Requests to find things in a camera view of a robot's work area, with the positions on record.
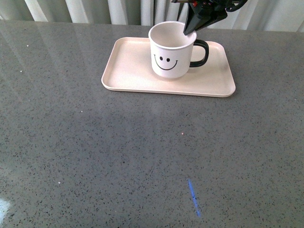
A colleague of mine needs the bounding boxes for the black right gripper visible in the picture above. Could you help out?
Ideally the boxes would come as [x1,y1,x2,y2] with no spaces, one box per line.
[171,0,247,35]

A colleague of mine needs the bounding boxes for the white smiley face mug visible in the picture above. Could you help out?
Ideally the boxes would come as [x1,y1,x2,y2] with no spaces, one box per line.
[148,21,209,79]

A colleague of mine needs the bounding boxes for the white pleated curtain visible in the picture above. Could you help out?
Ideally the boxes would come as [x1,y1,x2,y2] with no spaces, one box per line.
[0,0,304,32]

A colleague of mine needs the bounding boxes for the beige rectangular tray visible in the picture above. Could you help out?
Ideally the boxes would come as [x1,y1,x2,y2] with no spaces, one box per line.
[101,37,236,97]

